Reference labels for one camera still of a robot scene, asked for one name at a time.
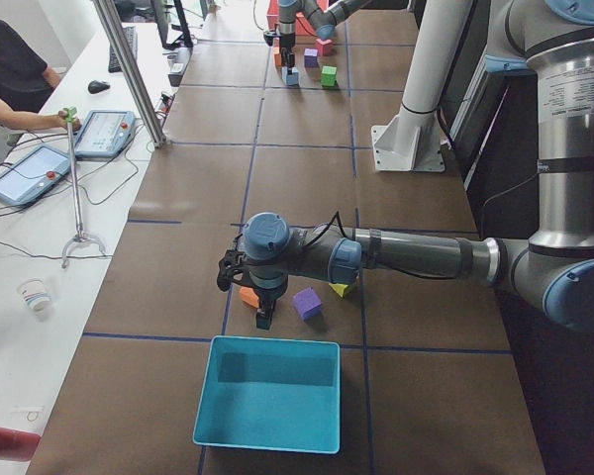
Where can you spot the white mounting pillar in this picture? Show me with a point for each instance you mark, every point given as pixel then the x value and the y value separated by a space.
pixel 410 142

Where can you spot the red cylinder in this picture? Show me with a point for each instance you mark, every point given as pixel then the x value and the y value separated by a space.
pixel 17 445

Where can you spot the green foam cube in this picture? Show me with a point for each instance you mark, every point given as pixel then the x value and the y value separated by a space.
pixel 328 76

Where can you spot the far teach pendant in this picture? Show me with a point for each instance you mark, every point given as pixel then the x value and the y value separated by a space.
pixel 104 134

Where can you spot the light blue cube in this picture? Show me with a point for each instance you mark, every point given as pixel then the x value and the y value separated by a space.
pixel 290 77

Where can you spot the teal plastic bin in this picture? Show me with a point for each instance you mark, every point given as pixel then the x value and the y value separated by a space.
pixel 271 394

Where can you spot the red plastic bin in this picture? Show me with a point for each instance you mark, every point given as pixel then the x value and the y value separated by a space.
pixel 303 28

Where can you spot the teach pendant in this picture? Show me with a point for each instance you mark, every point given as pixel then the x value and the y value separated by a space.
pixel 104 134
pixel 33 175

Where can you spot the black computer mouse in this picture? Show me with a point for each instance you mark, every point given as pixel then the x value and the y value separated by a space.
pixel 97 86

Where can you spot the near purple foam cube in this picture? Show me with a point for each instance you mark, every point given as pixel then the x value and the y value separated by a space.
pixel 307 303

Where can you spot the right crimson foam cube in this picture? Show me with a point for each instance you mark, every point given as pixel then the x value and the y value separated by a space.
pixel 324 47

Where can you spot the near teach pendant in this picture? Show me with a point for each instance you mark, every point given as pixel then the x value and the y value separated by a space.
pixel 33 175

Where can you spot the near orange foam cube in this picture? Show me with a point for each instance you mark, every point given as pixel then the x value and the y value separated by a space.
pixel 248 296

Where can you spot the far orange foam cube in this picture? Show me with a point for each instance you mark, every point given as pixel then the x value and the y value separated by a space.
pixel 276 51

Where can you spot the orange foam cube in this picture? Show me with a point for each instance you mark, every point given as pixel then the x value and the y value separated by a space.
pixel 276 51
pixel 248 296

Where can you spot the paper cup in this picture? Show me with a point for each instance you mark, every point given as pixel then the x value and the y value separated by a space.
pixel 35 294

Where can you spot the person in black shirt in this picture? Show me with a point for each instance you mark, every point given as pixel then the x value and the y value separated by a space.
pixel 26 83

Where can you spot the far purple foam cube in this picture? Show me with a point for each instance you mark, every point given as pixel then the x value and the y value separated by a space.
pixel 311 57

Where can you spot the purple foam cube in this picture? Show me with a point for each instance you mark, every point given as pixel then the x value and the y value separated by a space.
pixel 307 303
pixel 311 57

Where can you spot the yellow foam cube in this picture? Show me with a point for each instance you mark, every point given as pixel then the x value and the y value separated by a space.
pixel 343 290

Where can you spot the aluminium frame post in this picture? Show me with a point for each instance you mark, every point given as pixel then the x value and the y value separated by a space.
pixel 113 28

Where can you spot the metal reacher grabber stick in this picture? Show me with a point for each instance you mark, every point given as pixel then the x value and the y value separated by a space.
pixel 81 235

